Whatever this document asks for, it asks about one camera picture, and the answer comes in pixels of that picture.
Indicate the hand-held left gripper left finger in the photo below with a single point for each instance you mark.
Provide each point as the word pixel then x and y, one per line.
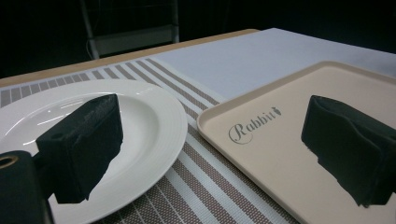
pixel 82 146

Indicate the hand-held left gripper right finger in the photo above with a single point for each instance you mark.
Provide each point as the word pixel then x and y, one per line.
pixel 351 146

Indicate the white round plate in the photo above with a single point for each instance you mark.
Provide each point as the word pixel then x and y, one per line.
pixel 149 130

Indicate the beige plastic tray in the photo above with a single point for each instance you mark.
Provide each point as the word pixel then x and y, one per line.
pixel 280 149

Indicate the metal stand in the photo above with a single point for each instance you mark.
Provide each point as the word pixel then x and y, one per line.
pixel 130 37

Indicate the striped woven placemat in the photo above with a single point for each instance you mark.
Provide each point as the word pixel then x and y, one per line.
pixel 199 186

